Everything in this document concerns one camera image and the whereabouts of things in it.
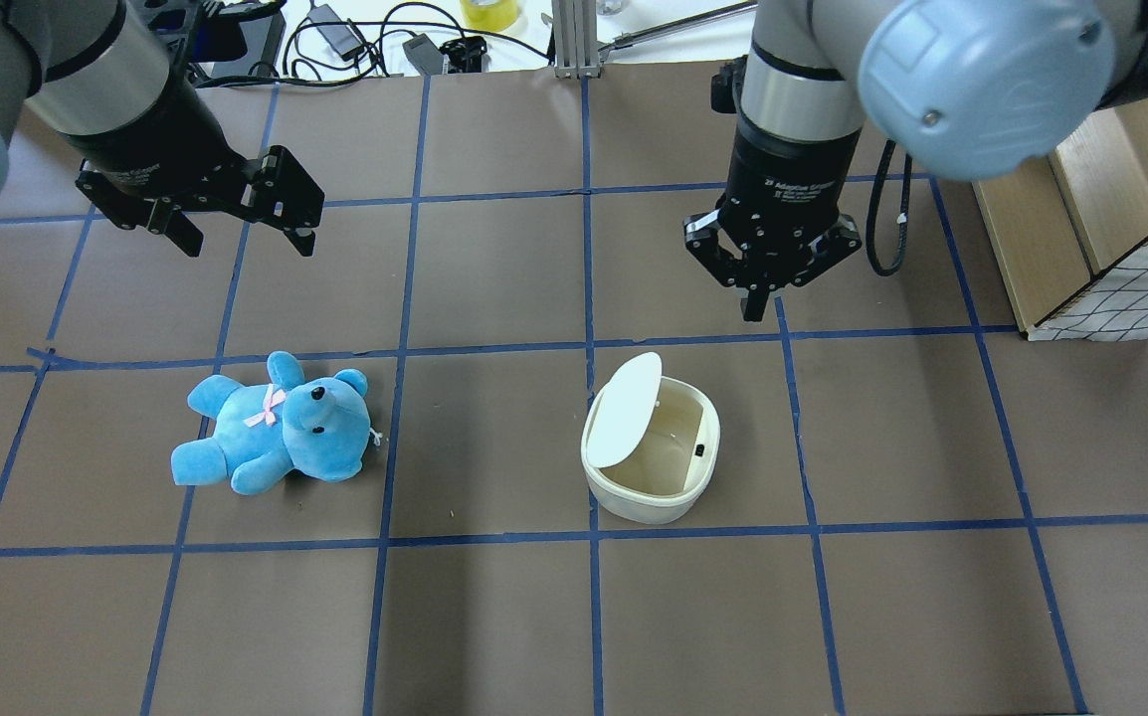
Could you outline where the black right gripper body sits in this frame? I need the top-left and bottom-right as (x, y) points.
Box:
(683, 117), (861, 293)

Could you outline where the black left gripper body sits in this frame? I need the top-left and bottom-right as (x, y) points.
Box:
(75, 126), (325, 235)

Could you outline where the white trash can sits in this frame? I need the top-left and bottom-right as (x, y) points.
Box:
(579, 352), (721, 526)

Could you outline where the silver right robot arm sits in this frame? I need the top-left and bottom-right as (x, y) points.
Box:
(683, 1), (1148, 322)

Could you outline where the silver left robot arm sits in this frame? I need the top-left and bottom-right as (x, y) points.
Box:
(0, 1), (324, 257)

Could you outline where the blue teddy bear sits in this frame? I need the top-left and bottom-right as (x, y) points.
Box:
(170, 352), (383, 495)

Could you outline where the black power adapter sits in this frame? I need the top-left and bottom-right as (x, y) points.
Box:
(307, 3), (369, 61)

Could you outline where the long metal rod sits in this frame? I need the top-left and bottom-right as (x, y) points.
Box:
(598, 1), (759, 55)

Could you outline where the yellow tape roll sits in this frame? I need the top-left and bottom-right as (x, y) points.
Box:
(460, 0), (522, 33)

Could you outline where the aluminium frame post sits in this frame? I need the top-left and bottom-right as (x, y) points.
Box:
(550, 0), (603, 79)

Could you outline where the wire basket with wood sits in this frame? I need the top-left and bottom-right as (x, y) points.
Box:
(974, 98), (1148, 343)

